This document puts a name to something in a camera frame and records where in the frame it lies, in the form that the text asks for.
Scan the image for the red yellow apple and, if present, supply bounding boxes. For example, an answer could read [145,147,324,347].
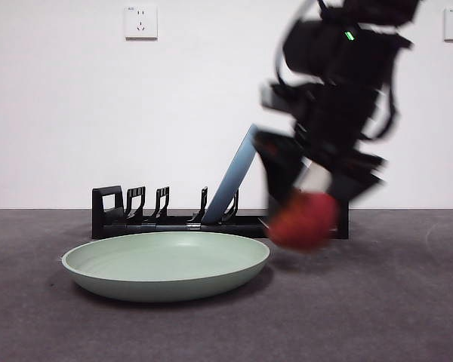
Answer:
[267,189,341,253]

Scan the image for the green plate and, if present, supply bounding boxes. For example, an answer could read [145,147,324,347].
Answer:
[61,231,271,304]

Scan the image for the beige plate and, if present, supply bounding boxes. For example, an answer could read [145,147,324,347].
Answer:
[300,158,334,194]

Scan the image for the blue plate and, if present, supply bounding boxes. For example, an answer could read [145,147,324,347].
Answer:
[205,124,262,224]

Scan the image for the black plate rack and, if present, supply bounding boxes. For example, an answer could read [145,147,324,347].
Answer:
[91,186,350,241]

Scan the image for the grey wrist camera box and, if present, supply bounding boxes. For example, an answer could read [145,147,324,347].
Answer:
[261,79,314,114]

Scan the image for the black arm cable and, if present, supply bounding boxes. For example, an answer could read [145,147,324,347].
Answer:
[358,81,402,143]

